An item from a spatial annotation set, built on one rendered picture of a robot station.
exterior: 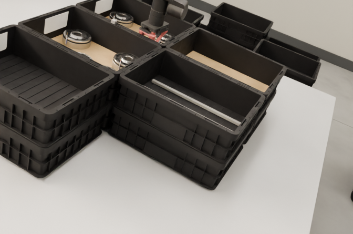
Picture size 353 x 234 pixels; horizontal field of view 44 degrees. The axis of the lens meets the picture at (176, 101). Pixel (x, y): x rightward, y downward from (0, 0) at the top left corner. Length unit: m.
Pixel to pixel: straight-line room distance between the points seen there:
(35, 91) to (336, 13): 3.58
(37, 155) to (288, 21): 3.69
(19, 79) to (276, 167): 0.90
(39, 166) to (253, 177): 0.68
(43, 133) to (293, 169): 0.88
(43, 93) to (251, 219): 0.72
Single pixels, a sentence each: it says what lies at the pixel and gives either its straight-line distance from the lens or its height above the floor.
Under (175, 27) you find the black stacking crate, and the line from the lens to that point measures 1.86.
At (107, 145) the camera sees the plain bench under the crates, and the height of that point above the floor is 0.70.
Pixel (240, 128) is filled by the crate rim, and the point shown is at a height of 0.93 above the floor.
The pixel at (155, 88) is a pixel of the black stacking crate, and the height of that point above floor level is 0.83.
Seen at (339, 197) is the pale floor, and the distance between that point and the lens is 2.87.
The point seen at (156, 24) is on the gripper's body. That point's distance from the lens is 1.63.
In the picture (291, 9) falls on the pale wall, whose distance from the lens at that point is 4.59.
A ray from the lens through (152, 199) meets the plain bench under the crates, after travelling 1.29.
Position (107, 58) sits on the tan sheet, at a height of 0.83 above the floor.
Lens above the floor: 1.60
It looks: 31 degrees down
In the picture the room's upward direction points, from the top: 17 degrees clockwise
